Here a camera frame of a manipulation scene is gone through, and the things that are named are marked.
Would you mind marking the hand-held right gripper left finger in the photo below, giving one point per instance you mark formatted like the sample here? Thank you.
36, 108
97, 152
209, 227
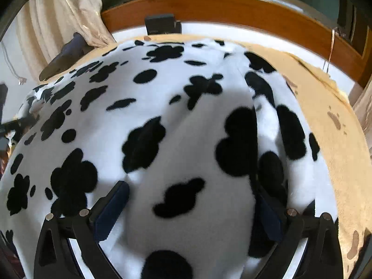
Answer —
112, 215

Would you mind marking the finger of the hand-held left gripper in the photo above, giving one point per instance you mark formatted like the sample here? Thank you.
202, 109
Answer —
14, 123

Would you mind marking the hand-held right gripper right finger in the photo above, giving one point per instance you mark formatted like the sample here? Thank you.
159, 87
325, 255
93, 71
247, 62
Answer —
270, 221

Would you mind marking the cow print fleece garment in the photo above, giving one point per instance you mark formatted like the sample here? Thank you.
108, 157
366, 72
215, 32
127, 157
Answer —
174, 122

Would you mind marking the dark blue cloth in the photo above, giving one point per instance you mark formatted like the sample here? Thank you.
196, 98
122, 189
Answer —
64, 55

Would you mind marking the tan paw print blanket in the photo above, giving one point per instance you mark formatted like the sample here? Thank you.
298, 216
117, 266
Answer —
334, 151

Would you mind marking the cream patterned curtain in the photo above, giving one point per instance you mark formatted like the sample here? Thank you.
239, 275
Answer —
58, 11
364, 107

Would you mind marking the small black box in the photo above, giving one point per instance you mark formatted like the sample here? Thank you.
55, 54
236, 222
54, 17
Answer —
158, 23

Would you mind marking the thin pale ribbon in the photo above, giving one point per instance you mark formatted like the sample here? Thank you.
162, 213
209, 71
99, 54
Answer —
332, 43

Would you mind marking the wooden window sill board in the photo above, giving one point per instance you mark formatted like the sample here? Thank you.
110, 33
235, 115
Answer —
232, 8

